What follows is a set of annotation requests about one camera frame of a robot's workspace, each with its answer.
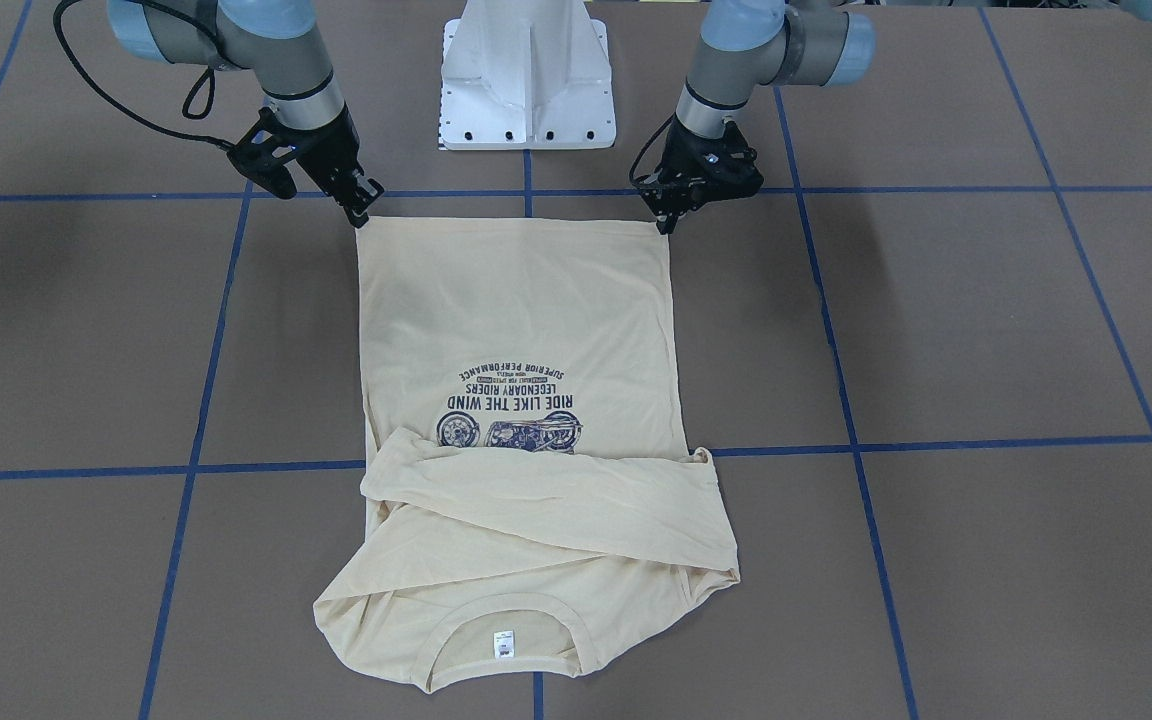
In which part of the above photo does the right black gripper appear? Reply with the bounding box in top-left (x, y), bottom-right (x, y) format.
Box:
top-left (276, 105), bottom-right (385, 229)

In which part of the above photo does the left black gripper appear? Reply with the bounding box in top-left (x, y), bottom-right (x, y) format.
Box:
top-left (647, 115), bottom-right (765, 236)

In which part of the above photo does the yellow long-sleeve shirt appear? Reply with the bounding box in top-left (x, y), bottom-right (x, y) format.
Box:
top-left (314, 217), bottom-right (741, 694)

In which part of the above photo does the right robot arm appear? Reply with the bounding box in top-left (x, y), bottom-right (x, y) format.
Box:
top-left (52, 1), bottom-right (385, 228)

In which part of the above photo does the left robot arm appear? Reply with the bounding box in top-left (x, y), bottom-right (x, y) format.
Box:
top-left (630, 1), bottom-right (876, 234)

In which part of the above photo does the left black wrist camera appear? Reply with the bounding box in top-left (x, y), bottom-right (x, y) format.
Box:
top-left (629, 118), bottom-right (765, 200)

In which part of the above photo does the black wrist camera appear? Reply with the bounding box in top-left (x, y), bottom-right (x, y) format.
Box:
top-left (225, 108), bottom-right (297, 200)
top-left (629, 118), bottom-right (765, 200)

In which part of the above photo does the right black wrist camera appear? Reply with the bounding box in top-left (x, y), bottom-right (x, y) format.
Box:
top-left (225, 108), bottom-right (297, 200)

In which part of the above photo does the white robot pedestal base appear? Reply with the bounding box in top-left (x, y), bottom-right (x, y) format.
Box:
top-left (438, 1), bottom-right (617, 151)

